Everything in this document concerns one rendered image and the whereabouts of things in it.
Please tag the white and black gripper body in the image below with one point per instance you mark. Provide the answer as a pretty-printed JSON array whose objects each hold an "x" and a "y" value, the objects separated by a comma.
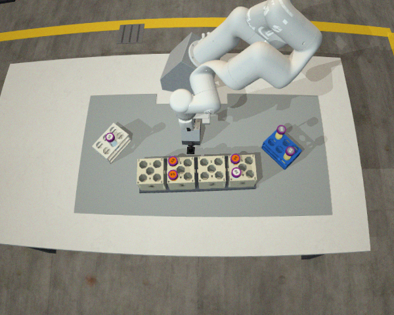
[{"x": 186, "y": 124}]

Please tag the grey bench mat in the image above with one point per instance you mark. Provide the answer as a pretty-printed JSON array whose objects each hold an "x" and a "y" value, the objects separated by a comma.
[{"x": 239, "y": 127}]

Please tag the blue tube rack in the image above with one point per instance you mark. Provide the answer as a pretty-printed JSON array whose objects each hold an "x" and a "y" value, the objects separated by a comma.
[{"x": 274, "y": 148}]

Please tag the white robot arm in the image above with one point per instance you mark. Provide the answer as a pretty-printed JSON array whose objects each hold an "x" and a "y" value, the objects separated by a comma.
[{"x": 260, "y": 60}]

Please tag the beige bucket adapter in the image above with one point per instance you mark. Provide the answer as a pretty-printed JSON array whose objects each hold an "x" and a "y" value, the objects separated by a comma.
[
  {"x": 186, "y": 174},
  {"x": 246, "y": 161},
  {"x": 152, "y": 166},
  {"x": 211, "y": 172}
]

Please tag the white tube rack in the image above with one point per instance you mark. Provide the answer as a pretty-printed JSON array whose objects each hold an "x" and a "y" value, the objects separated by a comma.
[{"x": 110, "y": 154}]

